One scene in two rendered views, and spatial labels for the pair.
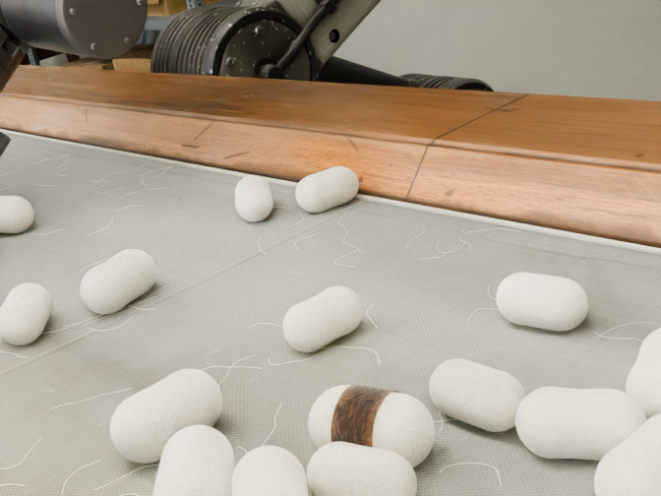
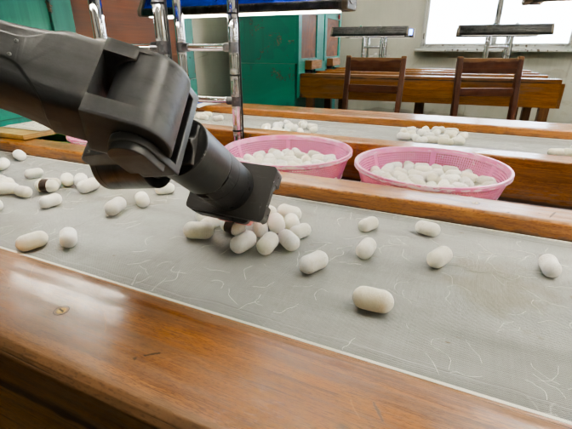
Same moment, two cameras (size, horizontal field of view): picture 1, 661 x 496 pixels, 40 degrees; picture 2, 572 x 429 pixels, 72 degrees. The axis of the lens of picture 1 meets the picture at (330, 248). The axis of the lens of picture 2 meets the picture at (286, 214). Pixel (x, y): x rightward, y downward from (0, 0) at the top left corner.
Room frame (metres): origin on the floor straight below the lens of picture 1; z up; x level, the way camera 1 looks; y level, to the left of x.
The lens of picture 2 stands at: (0.94, 0.09, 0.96)
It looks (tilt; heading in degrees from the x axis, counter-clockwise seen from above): 23 degrees down; 154
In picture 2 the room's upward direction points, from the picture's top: straight up
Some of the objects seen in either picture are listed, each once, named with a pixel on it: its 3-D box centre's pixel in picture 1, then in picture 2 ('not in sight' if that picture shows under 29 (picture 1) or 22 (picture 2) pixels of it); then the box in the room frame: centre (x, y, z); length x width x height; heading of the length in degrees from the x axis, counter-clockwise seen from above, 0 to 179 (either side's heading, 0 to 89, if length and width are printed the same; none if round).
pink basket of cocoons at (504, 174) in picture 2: not in sight; (426, 188); (0.44, 0.61, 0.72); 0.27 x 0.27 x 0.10
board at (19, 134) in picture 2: not in sight; (65, 123); (-0.28, 0.01, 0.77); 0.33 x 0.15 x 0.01; 130
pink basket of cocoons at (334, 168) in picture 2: not in sight; (287, 170); (0.23, 0.43, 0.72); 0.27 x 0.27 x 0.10
